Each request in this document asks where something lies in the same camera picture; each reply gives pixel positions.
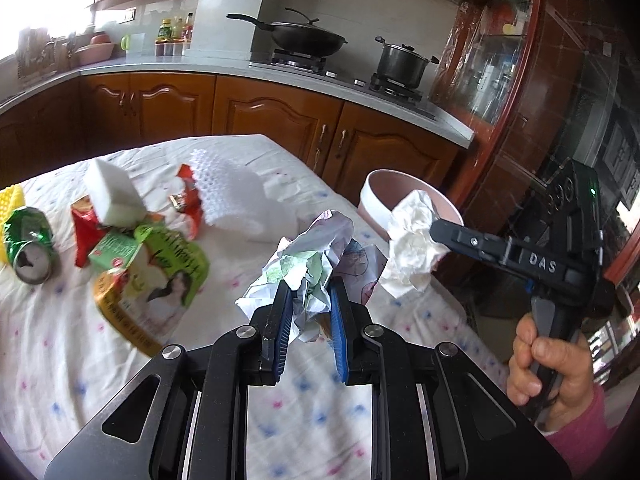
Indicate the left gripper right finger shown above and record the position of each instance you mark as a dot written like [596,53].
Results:
[435,413]

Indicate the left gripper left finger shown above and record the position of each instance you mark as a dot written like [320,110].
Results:
[184,414]

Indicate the white plastic bag red print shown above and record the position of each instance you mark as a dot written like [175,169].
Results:
[413,252]

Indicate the printed paper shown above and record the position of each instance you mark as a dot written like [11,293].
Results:
[326,249]

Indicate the orange snack wrapper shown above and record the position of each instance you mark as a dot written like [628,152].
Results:
[88,230]

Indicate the white foam block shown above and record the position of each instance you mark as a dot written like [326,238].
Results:
[114,198]

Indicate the red snack wrapper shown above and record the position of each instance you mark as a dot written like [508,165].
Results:
[184,198]

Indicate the white foam fruit net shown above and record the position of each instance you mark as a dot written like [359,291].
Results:
[232,197]

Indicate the pink trash bin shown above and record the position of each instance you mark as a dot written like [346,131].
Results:
[384,189]

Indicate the grey kitchen countertop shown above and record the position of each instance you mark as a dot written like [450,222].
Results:
[448,127]

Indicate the brown lower kitchen cabinets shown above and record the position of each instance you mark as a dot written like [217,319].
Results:
[95,115]

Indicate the green snack wrapper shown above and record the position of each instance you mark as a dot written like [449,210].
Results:
[146,282]

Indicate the red glass display cabinet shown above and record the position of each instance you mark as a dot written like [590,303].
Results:
[540,82]

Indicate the white floral tablecloth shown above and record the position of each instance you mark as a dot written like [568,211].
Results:
[61,361]

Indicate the white folded foam sheet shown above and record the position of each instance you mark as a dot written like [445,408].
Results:
[279,220]

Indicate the gas stove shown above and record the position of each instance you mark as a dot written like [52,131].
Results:
[345,77]

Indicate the crushed green can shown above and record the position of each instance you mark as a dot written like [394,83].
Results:
[28,241]

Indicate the black stock pot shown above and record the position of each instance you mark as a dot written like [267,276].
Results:
[401,64]

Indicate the yellow foam net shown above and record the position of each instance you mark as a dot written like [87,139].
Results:
[11,198]

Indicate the black wok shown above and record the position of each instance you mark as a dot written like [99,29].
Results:
[303,38]

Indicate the pink basin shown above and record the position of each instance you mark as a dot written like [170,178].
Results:
[99,49]

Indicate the condiment bottle rack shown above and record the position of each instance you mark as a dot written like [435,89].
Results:
[174,36]

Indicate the dish drying rack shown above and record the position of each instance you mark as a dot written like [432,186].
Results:
[39,54]

